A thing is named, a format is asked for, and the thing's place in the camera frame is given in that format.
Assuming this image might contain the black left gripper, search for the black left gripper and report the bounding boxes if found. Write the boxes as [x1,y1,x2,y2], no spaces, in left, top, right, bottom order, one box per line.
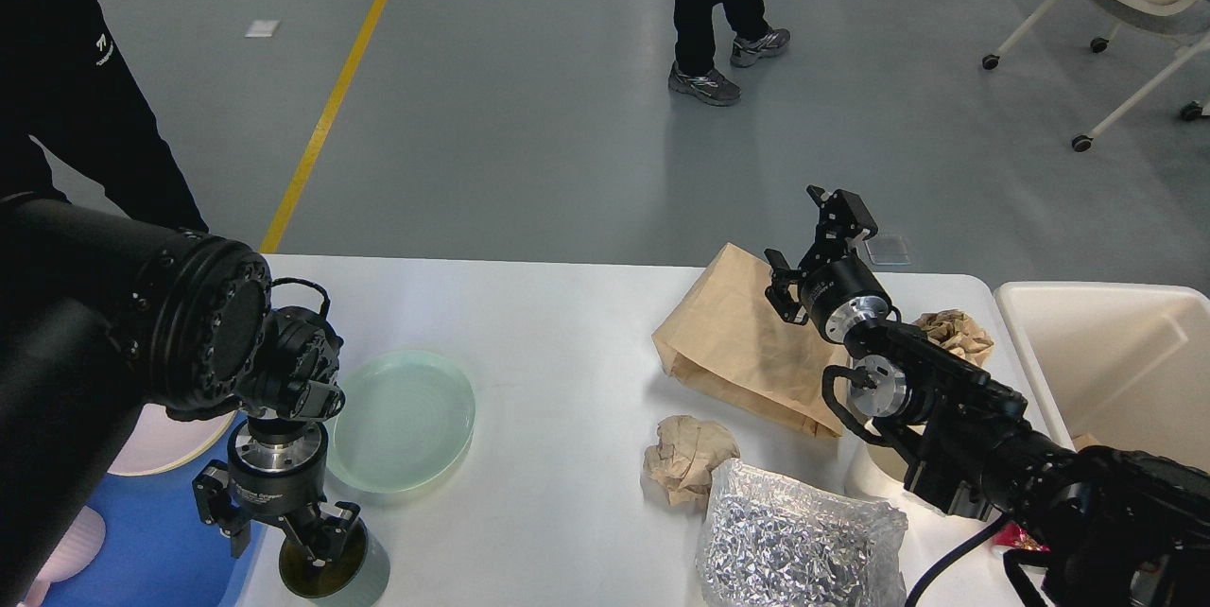
[194,420,365,572]

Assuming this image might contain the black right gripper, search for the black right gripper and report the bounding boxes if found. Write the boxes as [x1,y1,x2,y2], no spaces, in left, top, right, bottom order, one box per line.
[764,185,893,345]

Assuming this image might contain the white cup under arm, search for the white cup under arm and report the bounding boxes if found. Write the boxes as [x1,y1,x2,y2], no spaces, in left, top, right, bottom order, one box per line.
[842,443,908,501]

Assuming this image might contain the person in black clothes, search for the person in black clothes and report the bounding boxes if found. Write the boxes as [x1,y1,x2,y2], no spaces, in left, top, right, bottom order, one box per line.
[667,0,791,106]

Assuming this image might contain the blue plastic tray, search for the blue plastic tray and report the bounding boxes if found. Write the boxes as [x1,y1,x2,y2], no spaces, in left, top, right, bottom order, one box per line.
[44,414,260,606]

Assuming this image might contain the white plastic bin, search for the white plastic bin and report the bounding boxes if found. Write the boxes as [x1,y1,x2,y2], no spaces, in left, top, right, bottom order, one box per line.
[995,281,1209,469]

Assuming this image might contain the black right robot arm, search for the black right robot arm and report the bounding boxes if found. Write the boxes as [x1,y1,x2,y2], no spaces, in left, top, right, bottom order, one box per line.
[766,186,1209,606]

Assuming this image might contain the brown paper ball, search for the brown paper ball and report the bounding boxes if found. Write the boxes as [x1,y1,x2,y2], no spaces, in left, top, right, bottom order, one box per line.
[643,416,742,509]

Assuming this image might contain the green mug yellow inside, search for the green mug yellow inside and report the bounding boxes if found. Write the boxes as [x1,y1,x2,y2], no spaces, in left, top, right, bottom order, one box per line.
[278,521,390,606]

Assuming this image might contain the silver foil bubble bag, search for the silver foil bubble bag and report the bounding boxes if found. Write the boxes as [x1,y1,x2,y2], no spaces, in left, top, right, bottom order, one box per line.
[695,458,908,606]

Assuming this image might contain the brown paper bag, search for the brown paper bag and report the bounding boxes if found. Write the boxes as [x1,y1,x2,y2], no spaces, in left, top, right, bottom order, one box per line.
[652,244,847,438]

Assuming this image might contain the light green plate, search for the light green plate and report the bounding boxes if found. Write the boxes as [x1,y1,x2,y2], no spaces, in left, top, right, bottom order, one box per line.
[327,349,476,495]

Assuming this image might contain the crumpled paper ball right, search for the crumpled paper ball right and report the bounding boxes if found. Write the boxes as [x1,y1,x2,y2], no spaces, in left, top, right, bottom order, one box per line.
[914,310,993,369]

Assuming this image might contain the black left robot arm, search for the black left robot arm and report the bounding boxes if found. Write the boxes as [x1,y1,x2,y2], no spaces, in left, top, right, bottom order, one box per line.
[2,192,371,605]

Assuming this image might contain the pink mug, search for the pink mug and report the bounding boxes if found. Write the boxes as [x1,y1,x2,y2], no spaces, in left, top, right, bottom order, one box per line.
[17,507,106,606]

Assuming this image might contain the pink plate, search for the pink plate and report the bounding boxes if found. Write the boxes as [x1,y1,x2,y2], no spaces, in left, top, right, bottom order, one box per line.
[108,404,236,476]

